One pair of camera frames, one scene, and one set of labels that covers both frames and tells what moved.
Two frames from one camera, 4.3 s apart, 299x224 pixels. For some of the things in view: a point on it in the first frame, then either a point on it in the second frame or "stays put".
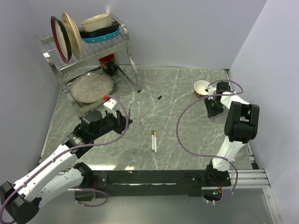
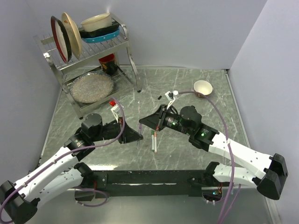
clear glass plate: [91, 87] stays put
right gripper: [210, 111] → [153, 121]
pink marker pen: [155, 142] stays put
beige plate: [74, 37] stays put
